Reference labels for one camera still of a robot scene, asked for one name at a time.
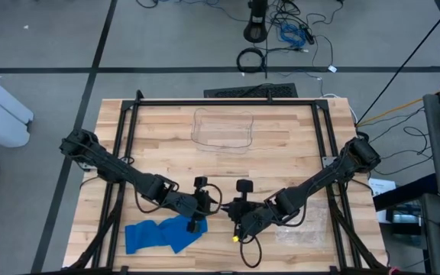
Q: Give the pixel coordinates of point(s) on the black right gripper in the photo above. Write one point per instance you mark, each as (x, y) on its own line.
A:
(252, 217)

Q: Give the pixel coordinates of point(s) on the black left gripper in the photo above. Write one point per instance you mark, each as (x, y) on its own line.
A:
(189, 204)

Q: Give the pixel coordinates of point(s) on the bright blue elastic bandage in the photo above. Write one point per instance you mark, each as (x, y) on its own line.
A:
(147, 237)

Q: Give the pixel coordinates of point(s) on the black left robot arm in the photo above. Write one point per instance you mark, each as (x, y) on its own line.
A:
(120, 170)

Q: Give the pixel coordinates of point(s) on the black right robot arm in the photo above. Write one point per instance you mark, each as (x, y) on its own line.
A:
(319, 179)

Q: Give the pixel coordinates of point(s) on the yellow tape tag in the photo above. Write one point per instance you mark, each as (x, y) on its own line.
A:
(235, 238)

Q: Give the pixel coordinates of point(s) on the clear plastic container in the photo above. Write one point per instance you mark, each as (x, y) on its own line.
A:
(222, 131)

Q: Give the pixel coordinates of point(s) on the large clear plastic bag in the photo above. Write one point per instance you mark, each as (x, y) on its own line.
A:
(308, 229)

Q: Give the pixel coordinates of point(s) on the black keyboard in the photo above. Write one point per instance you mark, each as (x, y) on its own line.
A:
(250, 91)

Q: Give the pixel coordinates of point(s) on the white paper sheet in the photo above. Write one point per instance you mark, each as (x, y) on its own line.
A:
(382, 188)

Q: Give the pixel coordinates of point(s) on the small white tag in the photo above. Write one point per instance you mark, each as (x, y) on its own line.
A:
(332, 68)

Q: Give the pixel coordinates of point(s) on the grey electronics box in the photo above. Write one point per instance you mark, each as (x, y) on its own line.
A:
(403, 217)

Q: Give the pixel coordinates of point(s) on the dark cart beam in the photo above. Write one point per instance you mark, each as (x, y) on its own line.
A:
(403, 193)

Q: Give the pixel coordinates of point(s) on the black floor stand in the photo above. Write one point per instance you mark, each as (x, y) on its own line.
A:
(256, 30)

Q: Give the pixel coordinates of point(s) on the black aluminium table frame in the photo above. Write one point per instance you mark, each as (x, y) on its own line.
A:
(224, 102)

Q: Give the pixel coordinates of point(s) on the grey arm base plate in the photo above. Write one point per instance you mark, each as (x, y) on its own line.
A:
(329, 161)

